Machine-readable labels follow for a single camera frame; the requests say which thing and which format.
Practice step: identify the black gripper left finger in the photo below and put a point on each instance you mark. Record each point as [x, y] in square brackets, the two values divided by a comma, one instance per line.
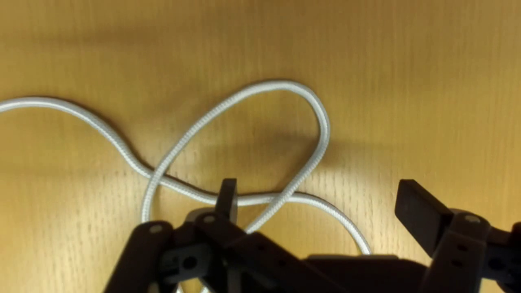
[163, 254]

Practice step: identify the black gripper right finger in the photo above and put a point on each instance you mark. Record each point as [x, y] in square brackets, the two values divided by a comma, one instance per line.
[461, 244]

